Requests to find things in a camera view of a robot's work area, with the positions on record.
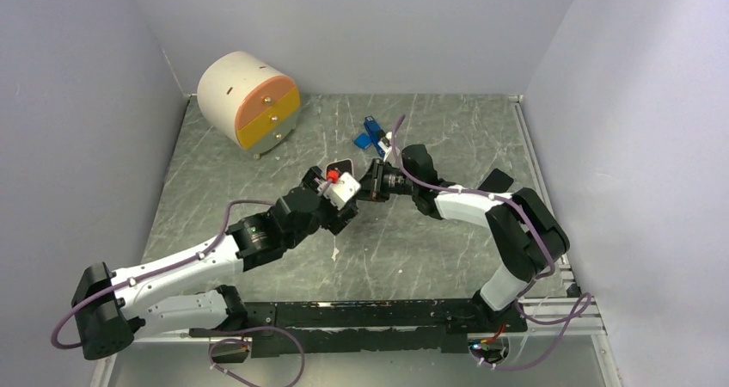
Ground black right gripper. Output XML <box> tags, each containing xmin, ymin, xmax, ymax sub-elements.
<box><xmin>352</xmin><ymin>158</ymin><xmax>419</xmax><ymax>202</ymax></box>

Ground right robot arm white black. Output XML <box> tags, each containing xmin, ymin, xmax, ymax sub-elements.
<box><xmin>358</xmin><ymin>144</ymin><xmax>570</xmax><ymax>331</ymax></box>

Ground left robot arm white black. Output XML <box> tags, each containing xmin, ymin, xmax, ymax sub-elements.
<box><xmin>71</xmin><ymin>167</ymin><xmax>361</xmax><ymax>360</ymax></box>

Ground blue and black gadget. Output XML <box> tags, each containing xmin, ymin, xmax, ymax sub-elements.
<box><xmin>363</xmin><ymin>116</ymin><xmax>386</xmax><ymax>157</ymax></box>

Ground round cream drawer cabinet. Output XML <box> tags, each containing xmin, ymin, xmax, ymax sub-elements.
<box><xmin>197</xmin><ymin>52</ymin><xmax>301</xmax><ymax>159</ymax></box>

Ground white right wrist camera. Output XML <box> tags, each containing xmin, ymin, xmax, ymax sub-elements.
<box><xmin>378</xmin><ymin>132</ymin><xmax>396</xmax><ymax>166</ymax></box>

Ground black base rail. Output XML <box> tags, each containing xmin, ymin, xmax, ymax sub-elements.
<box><xmin>190</xmin><ymin>298</ymin><xmax>528</xmax><ymax>358</ymax></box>

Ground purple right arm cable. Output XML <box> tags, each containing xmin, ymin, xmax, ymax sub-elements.
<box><xmin>387</xmin><ymin>114</ymin><xmax>593</xmax><ymax>372</ymax></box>

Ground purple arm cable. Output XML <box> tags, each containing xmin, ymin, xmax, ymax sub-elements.
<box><xmin>387</xmin><ymin>114</ymin><xmax>593</xmax><ymax>372</ymax></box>
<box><xmin>51</xmin><ymin>199</ymin><xmax>306</xmax><ymax>387</ymax></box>

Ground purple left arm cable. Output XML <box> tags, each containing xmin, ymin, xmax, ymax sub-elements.
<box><xmin>51</xmin><ymin>199</ymin><xmax>306</xmax><ymax>387</ymax></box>

